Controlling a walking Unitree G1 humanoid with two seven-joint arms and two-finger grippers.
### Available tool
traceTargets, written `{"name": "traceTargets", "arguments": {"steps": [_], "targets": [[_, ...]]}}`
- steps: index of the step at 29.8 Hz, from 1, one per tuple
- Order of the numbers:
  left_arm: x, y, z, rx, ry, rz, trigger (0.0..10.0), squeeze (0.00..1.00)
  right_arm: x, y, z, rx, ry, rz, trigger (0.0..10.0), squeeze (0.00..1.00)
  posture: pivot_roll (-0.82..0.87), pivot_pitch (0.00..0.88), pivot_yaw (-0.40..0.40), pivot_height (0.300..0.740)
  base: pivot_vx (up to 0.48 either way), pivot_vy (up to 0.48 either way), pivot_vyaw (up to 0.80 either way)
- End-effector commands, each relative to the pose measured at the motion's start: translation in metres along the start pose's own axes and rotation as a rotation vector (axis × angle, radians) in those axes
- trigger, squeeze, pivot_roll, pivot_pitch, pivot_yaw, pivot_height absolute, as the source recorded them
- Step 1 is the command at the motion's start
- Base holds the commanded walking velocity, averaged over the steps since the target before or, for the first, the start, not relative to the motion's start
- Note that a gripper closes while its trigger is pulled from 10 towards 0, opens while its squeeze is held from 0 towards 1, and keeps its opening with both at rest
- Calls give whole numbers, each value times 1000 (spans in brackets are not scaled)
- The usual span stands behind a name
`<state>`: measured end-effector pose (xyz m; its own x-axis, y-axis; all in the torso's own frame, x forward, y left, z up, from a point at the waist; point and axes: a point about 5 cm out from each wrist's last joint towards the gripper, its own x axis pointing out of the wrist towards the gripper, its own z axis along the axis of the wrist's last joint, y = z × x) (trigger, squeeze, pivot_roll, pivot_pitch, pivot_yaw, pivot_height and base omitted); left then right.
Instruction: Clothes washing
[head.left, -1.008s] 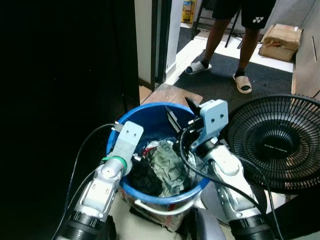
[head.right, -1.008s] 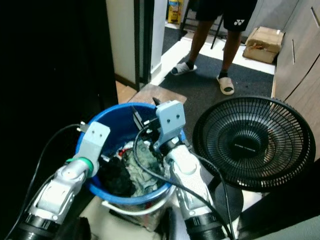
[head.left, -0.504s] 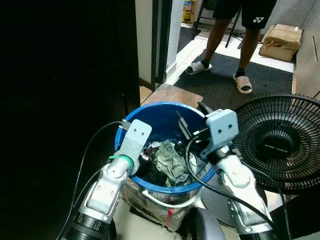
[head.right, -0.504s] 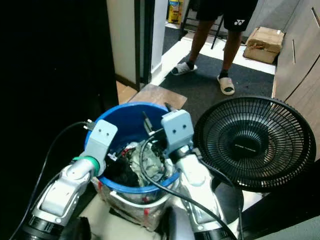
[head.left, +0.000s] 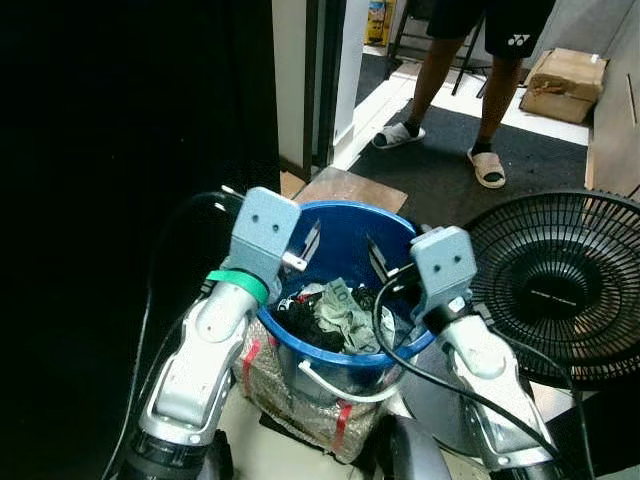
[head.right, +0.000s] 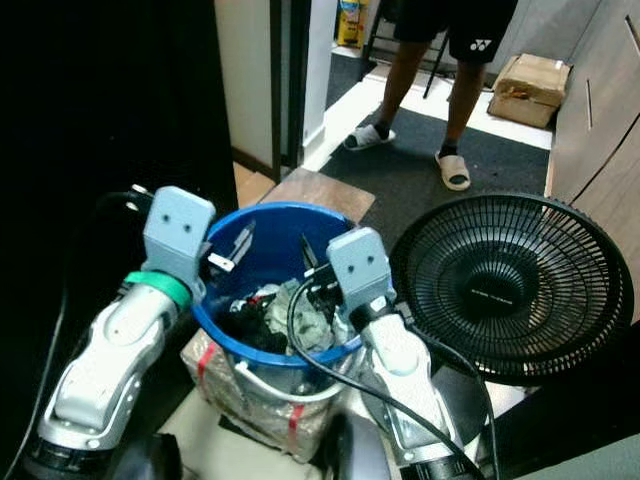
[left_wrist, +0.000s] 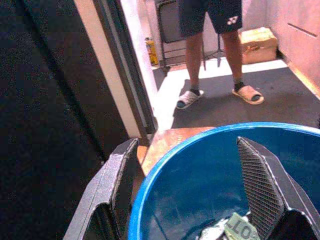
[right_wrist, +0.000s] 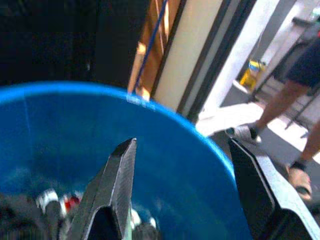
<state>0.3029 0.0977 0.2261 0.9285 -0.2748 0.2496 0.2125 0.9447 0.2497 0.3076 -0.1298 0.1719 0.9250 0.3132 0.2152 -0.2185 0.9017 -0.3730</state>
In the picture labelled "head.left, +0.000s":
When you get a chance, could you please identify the blue plastic bucket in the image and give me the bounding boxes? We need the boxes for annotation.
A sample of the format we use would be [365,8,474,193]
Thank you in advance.
[257,200,438,404]

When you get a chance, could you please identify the white printed garment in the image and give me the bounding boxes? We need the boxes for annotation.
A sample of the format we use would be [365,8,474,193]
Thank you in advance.
[278,284,326,309]

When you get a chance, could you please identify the grey-green garment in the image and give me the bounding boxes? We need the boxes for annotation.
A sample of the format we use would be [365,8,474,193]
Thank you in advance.
[312,278,393,356]

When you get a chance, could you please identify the brown wooden board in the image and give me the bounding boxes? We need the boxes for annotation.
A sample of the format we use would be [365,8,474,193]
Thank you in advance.
[292,166,409,216]

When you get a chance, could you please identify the black garment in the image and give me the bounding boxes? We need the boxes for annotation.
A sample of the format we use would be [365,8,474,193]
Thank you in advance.
[275,300,346,353]

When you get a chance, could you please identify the dark grey carpet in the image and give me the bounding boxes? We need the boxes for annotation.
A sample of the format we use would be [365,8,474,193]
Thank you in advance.
[345,100,591,229]

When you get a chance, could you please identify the beige slide slipper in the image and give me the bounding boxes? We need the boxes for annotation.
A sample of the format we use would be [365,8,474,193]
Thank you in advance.
[371,121,427,151]
[467,147,507,190]

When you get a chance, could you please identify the wrapped parcel with red tape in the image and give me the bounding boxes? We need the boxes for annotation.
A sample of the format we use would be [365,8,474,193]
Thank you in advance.
[232,325,386,463]

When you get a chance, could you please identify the black electric fan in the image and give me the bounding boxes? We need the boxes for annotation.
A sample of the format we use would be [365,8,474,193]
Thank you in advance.
[462,190,640,389]

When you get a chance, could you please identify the dark grey robot right leg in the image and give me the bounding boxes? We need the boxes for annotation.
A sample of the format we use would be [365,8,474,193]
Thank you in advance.
[385,415,451,480]

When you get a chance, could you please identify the person with bare legs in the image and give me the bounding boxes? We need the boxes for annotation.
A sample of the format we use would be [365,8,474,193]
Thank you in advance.
[372,0,557,189]

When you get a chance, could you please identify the yellow packet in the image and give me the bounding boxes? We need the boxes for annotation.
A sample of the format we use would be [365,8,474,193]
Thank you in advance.
[364,0,393,47]

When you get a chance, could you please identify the brown cardboard box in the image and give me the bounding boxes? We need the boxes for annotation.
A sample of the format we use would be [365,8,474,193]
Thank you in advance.
[519,47,608,125]

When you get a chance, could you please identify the black sports shorts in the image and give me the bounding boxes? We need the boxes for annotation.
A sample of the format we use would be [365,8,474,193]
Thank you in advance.
[427,0,557,59]

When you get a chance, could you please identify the grey wooden cabinet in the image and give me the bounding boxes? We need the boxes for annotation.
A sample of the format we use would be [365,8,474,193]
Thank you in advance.
[585,0,640,201]

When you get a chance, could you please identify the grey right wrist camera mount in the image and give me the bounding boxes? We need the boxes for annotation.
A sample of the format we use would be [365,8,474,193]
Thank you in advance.
[409,226,479,319]

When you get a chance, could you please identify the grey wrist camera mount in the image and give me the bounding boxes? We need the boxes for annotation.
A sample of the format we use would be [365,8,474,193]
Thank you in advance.
[409,226,479,319]
[228,187,303,293]

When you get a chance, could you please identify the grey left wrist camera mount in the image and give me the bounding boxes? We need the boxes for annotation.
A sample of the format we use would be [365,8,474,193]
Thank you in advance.
[228,187,303,293]

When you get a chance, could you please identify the white door frame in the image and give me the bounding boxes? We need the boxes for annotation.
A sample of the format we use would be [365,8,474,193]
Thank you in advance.
[272,0,369,171]

